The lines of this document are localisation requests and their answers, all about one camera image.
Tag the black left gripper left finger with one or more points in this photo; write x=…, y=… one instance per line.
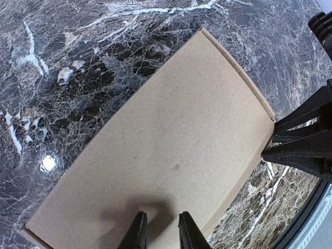
x=136, y=235

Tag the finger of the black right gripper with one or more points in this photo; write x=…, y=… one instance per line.
x=311, y=154
x=308, y=110

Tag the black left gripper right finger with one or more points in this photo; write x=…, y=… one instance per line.
x=190, y=235

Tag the brown cardboard paper box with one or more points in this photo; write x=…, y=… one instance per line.
x=187, y=140

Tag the white slotted cable duct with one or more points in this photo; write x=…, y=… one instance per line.
x=317, y=232

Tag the black front table rail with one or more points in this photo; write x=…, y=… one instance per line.
x=293, y=230

